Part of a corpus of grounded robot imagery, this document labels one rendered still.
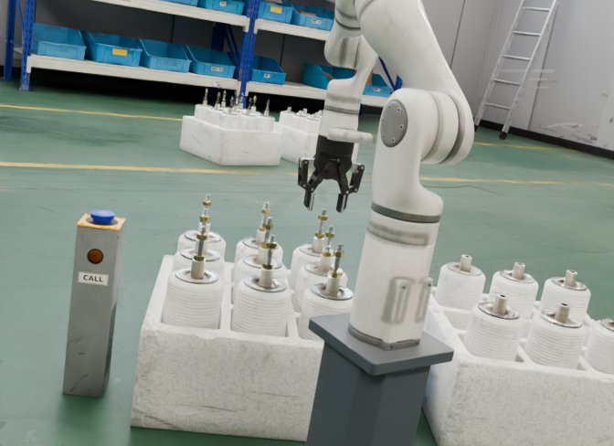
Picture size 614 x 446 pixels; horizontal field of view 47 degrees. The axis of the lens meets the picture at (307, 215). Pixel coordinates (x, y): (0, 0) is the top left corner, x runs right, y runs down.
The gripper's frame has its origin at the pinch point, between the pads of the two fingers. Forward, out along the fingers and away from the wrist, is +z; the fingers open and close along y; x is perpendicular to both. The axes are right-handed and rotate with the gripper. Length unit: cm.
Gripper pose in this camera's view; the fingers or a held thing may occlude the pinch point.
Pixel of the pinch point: (324, 204)
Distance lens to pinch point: 143.8
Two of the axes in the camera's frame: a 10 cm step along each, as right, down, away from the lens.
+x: 3.5, 2.8, -8.9
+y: -9.2, -0.6, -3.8
